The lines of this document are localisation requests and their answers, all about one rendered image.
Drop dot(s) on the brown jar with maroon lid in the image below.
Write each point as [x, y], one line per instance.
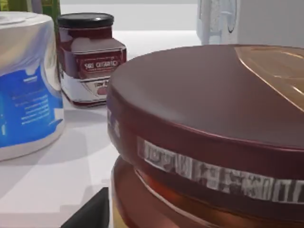
[202, 133]

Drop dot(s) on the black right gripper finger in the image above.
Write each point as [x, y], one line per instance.
[93, 211]

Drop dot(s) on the red jam jar black lid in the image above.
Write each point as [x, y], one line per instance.
[91, 59]

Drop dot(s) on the white and blue paper roll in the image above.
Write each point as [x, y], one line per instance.
[26, 85]

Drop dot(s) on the white kettle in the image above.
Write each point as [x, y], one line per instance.
[215, 21]

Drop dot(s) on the green box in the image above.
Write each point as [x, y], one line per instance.
[54, 14]

